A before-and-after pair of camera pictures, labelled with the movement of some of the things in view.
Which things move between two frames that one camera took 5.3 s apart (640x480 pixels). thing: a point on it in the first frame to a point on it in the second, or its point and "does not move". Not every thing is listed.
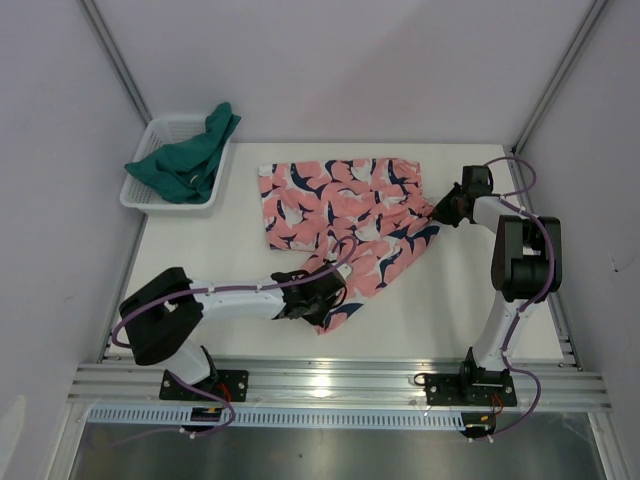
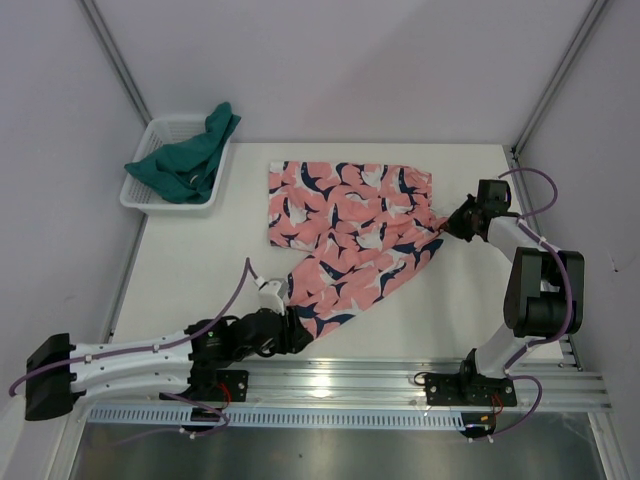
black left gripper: (318, 319) to (295, 335)
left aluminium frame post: (116, 58) does not move
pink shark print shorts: (370, 214) does not move
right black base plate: (453, 390) does not move
